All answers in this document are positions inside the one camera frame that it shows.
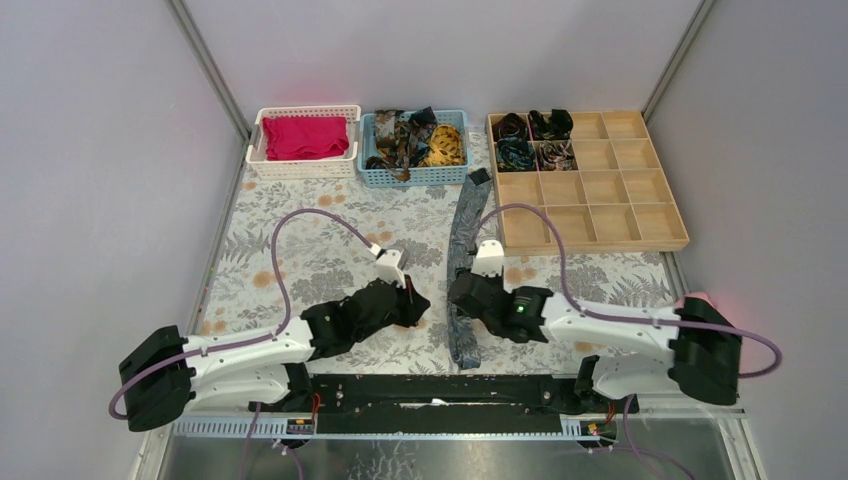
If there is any dark navy red tie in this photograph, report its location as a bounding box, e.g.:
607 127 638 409
399 107 438 167

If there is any magenta cloth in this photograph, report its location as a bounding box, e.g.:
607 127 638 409
261 116 350 161

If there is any white plastic basket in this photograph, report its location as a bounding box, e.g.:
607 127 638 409
245 104 361 180

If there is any rolled navy blue tie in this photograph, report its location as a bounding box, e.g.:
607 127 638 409
496 137 537 172

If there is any wooden compartment tray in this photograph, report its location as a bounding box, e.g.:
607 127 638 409
487 111 690 255

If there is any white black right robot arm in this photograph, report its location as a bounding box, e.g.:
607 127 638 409
448 272 742 412

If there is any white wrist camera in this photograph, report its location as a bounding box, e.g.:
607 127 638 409
369 243 408 289
471 240 505 278

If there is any rolled multicolour tie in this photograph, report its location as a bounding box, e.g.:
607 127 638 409
535 139 576 171

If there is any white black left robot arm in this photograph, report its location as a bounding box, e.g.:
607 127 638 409
109 280 431 432

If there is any light blue plastic basket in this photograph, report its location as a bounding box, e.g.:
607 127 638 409
356 109 472 188

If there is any orange floral tie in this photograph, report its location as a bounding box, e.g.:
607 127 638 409
365 108 429 183

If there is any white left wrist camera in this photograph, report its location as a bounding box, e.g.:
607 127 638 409
369 243 408 289

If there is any rolled dark red tie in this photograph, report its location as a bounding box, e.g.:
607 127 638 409
492 113 530 141

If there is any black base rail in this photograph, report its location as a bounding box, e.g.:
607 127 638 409
249 374 640 435

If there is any rolled black tie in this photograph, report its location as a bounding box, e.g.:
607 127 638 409
528 109 574 140

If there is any grey leaf pattern tie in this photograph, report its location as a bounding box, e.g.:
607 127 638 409
446 168 493 370

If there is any yellow patterned tie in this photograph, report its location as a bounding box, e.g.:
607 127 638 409
422 124 466 167

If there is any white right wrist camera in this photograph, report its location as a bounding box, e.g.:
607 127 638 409
471 240 505 278

